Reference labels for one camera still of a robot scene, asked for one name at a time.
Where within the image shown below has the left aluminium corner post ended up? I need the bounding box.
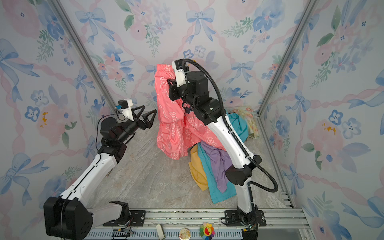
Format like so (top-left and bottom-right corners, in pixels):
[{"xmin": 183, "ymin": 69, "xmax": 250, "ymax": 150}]
[{"xmin": 48, "ymin": 0, "xmax": 116, "ymax": 113}]

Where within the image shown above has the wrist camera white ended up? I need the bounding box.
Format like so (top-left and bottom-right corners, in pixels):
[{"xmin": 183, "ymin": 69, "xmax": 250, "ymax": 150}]
[
  {"xmin": 172, "ymin": 59, "xmax": 190, "ymax": 87},
  {"xmin": 116, "ymin": 99, "xmax": 134, "ymax": 121}
]

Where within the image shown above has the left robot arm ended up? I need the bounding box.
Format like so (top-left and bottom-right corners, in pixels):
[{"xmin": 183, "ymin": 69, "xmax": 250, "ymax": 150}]
[{"xmin": 43, "ymin": 106, "xmax": 157, "ymax": 240}]

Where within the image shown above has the teal cloth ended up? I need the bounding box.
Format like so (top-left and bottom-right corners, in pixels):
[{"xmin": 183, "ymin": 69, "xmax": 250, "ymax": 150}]
[{"xmin": 197, "ymin": 124, "xmax": 237, "ymax": 204}]

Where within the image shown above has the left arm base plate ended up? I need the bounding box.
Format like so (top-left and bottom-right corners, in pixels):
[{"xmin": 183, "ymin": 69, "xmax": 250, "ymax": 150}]
[{"xmin": 103, "ymin": 210, "xmax": 146, "ymax": 227}]

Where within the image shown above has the colourful flower toy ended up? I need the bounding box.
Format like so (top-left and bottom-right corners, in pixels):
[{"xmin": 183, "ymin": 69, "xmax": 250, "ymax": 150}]
[{"xmin": 200, "ymin": 223, "xmax": 216, "ymax": 240}]

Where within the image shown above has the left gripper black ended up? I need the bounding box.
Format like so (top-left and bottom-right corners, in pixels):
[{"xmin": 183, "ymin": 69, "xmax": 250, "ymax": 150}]
[{"xmin": 117, "ymin": 106, "xmax": 156, "ymax": 146}]

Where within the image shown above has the purple cloth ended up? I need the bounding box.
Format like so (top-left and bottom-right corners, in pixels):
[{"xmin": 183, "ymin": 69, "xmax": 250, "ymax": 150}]
[{"xmin": 201, "ymin": 142, "xmax": 233, "ymax": 194}]

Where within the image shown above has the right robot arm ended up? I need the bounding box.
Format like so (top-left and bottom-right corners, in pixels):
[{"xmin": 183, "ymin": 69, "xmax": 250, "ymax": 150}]
[{"xmin": 167, "ymin": 70, "xmax": 257, "ymax": 226}]

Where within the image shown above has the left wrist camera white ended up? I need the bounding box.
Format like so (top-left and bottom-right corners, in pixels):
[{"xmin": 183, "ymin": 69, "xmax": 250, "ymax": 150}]
[{"xmin": 116, "ymin": 99, "xmax": 134, "ymax": 121}]

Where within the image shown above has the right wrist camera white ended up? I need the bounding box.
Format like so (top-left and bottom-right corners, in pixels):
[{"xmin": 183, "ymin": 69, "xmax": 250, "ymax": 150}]
[{"xmin": 172, "ymin": 59, "xmax": 190, "ymax": 87}]

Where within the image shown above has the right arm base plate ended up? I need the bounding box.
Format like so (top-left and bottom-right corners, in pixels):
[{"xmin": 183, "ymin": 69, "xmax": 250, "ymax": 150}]
[{"xmin": 221, "ymin": 210, "xmax": 267, "ymax": 228}]

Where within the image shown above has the pastel floral cloth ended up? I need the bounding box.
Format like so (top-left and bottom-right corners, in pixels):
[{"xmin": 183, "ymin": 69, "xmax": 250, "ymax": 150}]
[{"xmin": 229, "ymin": 106, "xmax": 260, "ymax": 139}]

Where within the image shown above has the right aluminium corner post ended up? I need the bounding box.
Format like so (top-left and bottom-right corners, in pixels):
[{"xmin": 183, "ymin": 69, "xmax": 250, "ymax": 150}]
[{"xmin": 257, "ymin": 0, "xmax": 319, "ymax": 116}]

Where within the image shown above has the pink printed jacket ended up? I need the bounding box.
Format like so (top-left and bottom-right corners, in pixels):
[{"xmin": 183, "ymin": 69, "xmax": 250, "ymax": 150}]
[{"xmin": 155, "ymin": 65, "xmax": 225, "ymax": 160}]

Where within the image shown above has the aluminium corner post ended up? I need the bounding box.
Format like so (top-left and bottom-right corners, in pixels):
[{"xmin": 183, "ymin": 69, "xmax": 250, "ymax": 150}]
[
  {"xmin": 257, "ymin": 0, "xmax": 319, "ymax": 116},
  {"xmin": 48, "ymin": 0, "xmax": 116, "ymax": 113}
]

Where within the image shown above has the white small stick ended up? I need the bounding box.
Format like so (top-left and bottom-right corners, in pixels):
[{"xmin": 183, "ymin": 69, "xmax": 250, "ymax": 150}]
[{"xmin": 156, "ymin": 224, "xmax": 166, "ymax": 240}]

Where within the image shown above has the aluminium front rail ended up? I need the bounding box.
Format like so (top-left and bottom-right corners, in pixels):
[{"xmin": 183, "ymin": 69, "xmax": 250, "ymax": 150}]
[{"xmin": 55, "ymin": 208, "xmax": 316, "ymax": 240}]

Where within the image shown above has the round cream badge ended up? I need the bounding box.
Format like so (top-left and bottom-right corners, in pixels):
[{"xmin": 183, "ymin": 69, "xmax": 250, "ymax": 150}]
[{"xmin": 179, "ymin": 228, "xmax": 192, "ymax": 240}]

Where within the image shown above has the yellow cloth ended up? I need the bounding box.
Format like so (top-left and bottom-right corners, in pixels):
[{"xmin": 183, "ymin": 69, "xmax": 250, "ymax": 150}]
[{"xmin": 189, "ymin": 145, "xmax": 209, "ymax": 191}]

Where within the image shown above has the black corrugated cable hose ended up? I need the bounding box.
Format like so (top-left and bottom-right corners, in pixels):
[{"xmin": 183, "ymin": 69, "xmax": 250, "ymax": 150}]
[{"xmin": 180, "ymin": 58, "xmax": 279, "ymax": 193}]

